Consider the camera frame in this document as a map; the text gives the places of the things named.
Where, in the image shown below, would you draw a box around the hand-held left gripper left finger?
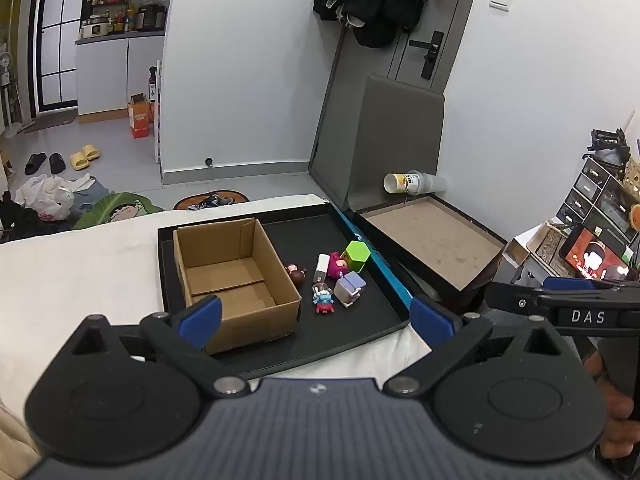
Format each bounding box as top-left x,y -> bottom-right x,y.
65,294 -> 251,401

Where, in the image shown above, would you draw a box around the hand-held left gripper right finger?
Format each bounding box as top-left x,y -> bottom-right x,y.
384,295 -> 582,402

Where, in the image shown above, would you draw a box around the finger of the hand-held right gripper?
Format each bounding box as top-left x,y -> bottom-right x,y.
543,276 -> 597,292
486,281 -> 557,318

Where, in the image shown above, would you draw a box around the brown cardboard box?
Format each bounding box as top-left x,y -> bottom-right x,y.
173,217 -> 303,356

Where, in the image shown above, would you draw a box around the purple cube toy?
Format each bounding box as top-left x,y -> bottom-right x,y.
334,271 -> 366,307

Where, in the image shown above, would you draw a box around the green hexagonal box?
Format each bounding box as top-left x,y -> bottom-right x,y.
344,240 -> 372,273

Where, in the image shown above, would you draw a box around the black tray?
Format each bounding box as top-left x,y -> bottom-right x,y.
157,202 -> 412,380

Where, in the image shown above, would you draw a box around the pink figure toy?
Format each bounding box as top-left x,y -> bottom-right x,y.
327,252 -> 351,281

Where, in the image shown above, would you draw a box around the red and blue figurine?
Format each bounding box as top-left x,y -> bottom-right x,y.
312,282 -> 335,315

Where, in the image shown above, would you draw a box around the person's right hand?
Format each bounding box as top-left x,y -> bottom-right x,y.
584,351 -> 640,472

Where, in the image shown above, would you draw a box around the phone with lit screen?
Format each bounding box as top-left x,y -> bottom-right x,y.
559,222 -> 640,283

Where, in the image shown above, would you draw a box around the patterned wooden tray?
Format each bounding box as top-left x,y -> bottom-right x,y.
532,225 -> 576,266

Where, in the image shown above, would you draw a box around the black drawer cabinet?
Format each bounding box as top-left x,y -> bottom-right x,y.
556,156 -> 640,256

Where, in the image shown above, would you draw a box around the orange rimmed door mat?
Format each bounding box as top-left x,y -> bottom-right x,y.
173,190 -> 250,212

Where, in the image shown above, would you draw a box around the green cartoon cushion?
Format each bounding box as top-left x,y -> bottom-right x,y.
72,191 -> 166,231

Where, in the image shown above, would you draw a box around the black device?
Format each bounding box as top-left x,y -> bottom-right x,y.
585,127 -> 630,166

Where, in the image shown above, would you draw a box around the yellow print paper cup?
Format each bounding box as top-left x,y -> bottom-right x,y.
383,171 -> 423,195

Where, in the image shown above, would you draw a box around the blue jeans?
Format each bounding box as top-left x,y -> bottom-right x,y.
72,180 -> 112,211

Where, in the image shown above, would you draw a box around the grey chair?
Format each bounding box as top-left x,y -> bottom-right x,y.
309,74 -> 508,306

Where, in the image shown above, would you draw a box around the white plastic bag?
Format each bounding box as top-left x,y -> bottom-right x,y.
15,172 -> 91,221

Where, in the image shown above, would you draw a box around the black clothes pile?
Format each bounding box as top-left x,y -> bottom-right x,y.
0,191 -> 66,243

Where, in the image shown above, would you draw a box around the orange carton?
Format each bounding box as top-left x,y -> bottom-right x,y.
127,92 -> 157,140

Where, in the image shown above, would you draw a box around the brown floor mat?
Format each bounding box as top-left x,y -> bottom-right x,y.
25,112 -> 78,133

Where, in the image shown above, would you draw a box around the black door lock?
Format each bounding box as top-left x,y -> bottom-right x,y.
409,30 -> 445,80

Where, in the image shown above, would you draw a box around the grey door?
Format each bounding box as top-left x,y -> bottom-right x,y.
315,0 -> 485,176

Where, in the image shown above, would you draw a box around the white kitchen cabinet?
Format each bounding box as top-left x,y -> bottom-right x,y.
75,30 -> 166,123

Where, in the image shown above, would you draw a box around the white standing fan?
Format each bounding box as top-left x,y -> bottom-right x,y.
0,50 -> 23,138

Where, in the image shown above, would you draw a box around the white rice cooker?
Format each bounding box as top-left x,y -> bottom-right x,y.
80,17 -> 111,40

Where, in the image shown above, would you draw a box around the black framed glass door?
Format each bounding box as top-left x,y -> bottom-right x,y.
30,0 -> 96,113

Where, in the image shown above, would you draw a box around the kitchen shelf with bottles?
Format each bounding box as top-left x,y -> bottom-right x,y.
82,0 -> 168,36

